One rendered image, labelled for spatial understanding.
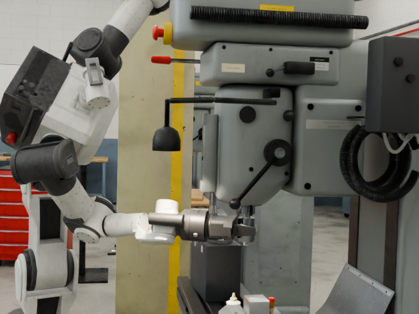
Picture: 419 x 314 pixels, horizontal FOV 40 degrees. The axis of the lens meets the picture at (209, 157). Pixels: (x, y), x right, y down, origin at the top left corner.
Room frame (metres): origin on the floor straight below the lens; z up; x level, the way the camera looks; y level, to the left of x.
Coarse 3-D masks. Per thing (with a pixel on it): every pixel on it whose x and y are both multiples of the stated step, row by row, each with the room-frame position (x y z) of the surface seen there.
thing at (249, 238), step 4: (240, 224) 1.58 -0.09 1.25; (244, 224) 1.57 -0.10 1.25; (248, 224) 1.57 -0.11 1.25; (252, 224) 1.57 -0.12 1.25; (240, 236) 1.58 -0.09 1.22; (244, 236) 1.57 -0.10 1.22; (248, 236) 1.57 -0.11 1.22; (252, 236) 1.58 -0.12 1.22; (240, 240) 1.58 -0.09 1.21; (244, 240) 1.57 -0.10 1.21; (248, 240) 1.57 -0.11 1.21; (252, 240) 1.58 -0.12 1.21
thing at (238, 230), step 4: (236, 224) 1.57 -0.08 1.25; (236, 228) 1.56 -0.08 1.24; (240, 228) 1.56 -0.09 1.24; (244, 228) 1.56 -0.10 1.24; (248, 228) 1.56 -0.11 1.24; (252, 228) 1.56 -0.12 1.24; (236, 232) 1.56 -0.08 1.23; (240, 232) 1.56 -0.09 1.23; (244, 232) 1.56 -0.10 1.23; (248, 232) 1.56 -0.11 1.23; (252, 232) 1.56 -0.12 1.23
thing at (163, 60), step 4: (152, 56) 1.64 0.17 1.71; (156, 56) 1.64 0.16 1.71; (160, 56) 1.65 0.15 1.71; (164, 56) 1.65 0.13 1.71; (168, 56) 1.65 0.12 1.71; (152, 60) 1.64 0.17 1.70; (156, 60) 1.64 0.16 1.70; (160, 60) 1.64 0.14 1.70; (164, 60) 1.64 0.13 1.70; (168, 60) 1.64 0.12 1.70; (172, 60) 1.65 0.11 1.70; (176, 60) 1.65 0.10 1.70; (180, 60) 1.65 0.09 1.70; (184, 60) 1.66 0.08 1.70; (188, 60) 1.66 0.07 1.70; (192, 60) 1.66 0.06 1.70; (196, 60) 1.66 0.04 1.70; (200, 60) 1.66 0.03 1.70; (168, 64) 1.65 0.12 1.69
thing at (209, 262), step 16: (208, 240) 1.92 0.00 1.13; (224, 240) 1.91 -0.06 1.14; (192, 256) 2.07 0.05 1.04; (208, 256) 1.88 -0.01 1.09; (224, 256) 1.89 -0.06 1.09; (240, 256) 1.90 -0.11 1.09; (192, 272) 2.06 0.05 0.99; (208, 272) 1.88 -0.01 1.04; (224, 272) 1.89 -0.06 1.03; (240, 272) 1.90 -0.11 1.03; (208, 288) 1.88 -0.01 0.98; (224, 288) 1.89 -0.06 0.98
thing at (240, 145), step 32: (224, 96) 1.51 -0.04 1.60; (256, 96) 1.50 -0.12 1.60; (288, 96) 1.51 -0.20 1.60; (224, 128) 1.51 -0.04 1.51; (256, 128) 1.50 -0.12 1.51; (288, 128) 1.51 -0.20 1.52; (224, 160) 1.51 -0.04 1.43; (256, 160) 1.50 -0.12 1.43; (224, 192) 1.52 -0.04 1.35; (256, 192) 1.51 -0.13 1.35
